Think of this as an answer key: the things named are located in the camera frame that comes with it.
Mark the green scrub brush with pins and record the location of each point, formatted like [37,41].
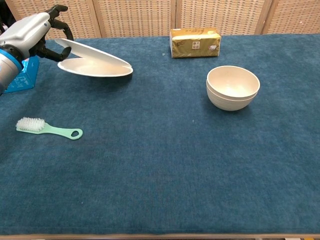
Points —
[50,129]

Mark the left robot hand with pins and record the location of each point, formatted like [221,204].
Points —
[25,32]

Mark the small white round plate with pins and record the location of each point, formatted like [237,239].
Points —
[95,70]

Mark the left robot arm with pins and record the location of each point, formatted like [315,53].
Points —
[6,70]

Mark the blue cardboard snack box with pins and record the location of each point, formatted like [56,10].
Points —
[27,77]

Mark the teal tablecloth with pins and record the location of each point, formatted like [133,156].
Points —
[160,175]

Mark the beige ribbed bowl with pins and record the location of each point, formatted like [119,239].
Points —
[230,103]
[232,82]

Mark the gold tissue pack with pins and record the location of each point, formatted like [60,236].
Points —
[195,45]

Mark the woven folding screen panel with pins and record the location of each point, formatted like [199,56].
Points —
[222,15]
[295,15]
[85,17]
[135,17]

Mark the large white round plate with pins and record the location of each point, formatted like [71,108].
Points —
[97,55]

